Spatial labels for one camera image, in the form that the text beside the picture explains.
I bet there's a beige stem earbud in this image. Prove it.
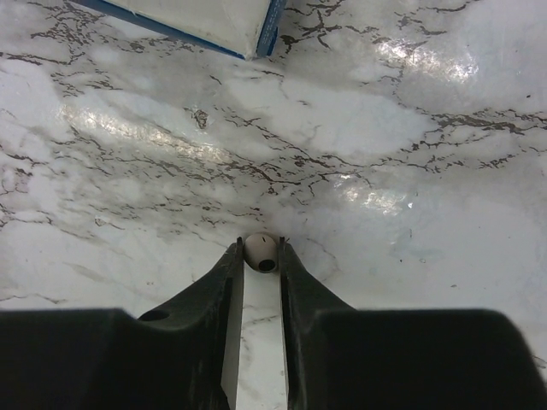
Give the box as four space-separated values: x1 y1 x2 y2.
244 233 278 273

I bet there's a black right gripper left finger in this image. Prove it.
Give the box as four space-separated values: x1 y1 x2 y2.
1 242 244 409

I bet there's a blue Harry's razor box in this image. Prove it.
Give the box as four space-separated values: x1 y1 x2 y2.
79 0 286 61

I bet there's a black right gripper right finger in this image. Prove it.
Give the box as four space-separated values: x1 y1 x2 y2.
279 242 546 409

